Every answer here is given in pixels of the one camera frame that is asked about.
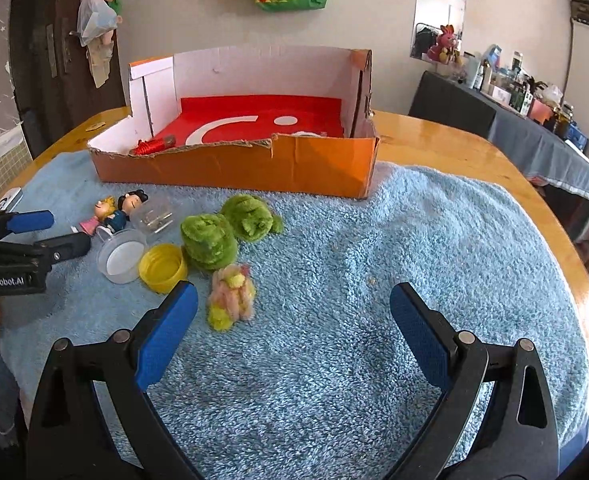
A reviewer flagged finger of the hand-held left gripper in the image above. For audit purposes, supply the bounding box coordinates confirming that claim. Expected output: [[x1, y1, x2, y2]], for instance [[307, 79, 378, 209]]
[[0, 233, 92, 265], [0, 209, 55, 242]]

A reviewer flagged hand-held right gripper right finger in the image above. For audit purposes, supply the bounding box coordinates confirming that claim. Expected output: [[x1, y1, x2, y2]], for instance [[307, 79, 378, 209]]
[[389, 281, 560, 480]]

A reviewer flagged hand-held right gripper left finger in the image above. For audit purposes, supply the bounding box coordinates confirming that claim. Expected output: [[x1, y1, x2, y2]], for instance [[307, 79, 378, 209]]
[[27, 281, 205, 480]]

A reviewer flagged blonde figurine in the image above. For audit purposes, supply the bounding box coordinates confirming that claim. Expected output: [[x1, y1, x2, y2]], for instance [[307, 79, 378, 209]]
[[78, 196, 116, 235]]

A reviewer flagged clear round plastic lid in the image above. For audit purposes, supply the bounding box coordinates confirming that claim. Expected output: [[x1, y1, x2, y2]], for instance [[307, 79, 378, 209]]
[[97, 230, 148, 285]]

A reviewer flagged dark-haired figurine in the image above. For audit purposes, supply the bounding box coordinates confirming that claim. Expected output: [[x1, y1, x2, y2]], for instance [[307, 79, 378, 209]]
[[97, 189, 149, 237]]

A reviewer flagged green fuzzy toy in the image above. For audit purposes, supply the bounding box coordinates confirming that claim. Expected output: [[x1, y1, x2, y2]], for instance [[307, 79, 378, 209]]
[[223, 195, 285, 243], [181, 214, 238, 271]]

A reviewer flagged orange cardboard box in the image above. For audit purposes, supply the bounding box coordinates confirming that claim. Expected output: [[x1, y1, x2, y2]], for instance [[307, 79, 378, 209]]
[[87, 46, 381, 200]]

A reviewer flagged yellow plastic cap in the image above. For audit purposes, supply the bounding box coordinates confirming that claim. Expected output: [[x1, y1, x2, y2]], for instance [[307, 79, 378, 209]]
[[138, 244, 189, 295]]

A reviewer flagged clear plastic capsule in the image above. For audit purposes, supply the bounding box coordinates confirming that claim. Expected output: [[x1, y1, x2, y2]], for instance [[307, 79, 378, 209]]
[[132, 199, 175, 236]]

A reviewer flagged dark brown door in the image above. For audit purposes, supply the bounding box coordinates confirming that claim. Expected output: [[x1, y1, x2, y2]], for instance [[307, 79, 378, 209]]
[[12, 0, 131, 146]]

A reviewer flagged person's leg in jeans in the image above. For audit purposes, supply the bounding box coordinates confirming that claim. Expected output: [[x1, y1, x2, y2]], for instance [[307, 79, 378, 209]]
[[0, 357, 28, 453]]

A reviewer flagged red spring toy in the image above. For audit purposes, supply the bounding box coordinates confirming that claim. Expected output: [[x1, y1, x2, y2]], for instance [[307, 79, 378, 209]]
[[129, 135, 176, 157]]

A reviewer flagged side table with blue cloth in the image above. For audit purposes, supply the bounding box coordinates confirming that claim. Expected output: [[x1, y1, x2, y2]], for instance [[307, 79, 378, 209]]
[[489, 85, 589, 201]]

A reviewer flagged red paper bag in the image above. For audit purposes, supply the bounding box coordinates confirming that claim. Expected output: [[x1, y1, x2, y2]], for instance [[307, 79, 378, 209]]
[[149, 95, 347, 148]]

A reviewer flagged plush doll in plastic bag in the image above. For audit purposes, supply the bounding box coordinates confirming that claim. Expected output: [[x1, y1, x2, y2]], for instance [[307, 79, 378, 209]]
[[77, 0, 124, 88]]

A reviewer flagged clutter of bottles and boxes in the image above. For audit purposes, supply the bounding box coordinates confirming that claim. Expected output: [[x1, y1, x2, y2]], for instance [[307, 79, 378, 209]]
[[457, 45, 589, 161]]

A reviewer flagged pink plush toy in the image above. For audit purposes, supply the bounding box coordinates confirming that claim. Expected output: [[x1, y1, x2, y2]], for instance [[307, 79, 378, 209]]
[[428, 25, 462, 64]]

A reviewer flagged wall mirror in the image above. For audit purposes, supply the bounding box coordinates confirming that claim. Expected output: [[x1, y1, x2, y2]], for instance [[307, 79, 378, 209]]
[[409, 0, 467, 63]]

